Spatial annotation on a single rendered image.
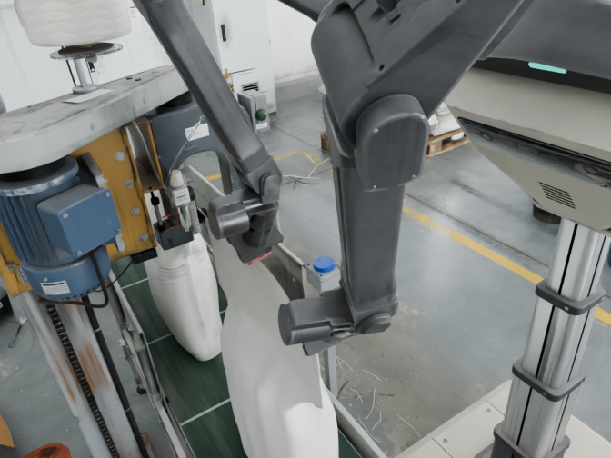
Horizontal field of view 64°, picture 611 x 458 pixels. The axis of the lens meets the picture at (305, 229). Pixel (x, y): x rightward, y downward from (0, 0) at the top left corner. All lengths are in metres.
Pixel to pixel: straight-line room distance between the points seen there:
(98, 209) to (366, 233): 0.57
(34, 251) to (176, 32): 0.47
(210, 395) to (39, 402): 1.01
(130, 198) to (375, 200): 0.85
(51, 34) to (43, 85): 2.98
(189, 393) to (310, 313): 1.14
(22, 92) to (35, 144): 2.98
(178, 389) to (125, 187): 0.83
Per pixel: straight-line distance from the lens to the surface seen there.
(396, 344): 2.36
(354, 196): 0.38
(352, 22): 0.31
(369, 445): 1.50
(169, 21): 0.75
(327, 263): 1.39
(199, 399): 1.72
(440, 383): 2.23
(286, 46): 5.93
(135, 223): 1.21
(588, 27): 0.35
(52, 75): 3.86
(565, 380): 1.36
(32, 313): 1.34
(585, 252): 1.12
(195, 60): 0.77
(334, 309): 0.66
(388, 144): 0.29
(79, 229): 0.89
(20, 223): 0.98
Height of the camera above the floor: 1.65
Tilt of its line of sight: 31 degrees down
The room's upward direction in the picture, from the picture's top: 5 degrees counter-clockwise
